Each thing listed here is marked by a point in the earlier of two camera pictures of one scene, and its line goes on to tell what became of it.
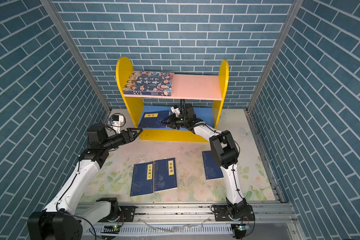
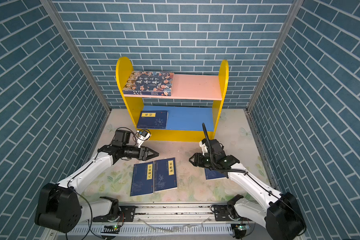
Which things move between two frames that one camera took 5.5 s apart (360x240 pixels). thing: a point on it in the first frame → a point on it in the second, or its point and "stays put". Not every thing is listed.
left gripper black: [127, 138] → [142, 153]
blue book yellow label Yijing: [153, 119] stays put
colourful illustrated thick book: [148, 83] stays put
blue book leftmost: [143, 179] stays put
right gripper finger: [172, 125] → [195, 163]
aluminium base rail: [185, 222] stays put
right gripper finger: [167, 120] → [195, 160]
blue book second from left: [165, 174] stays put
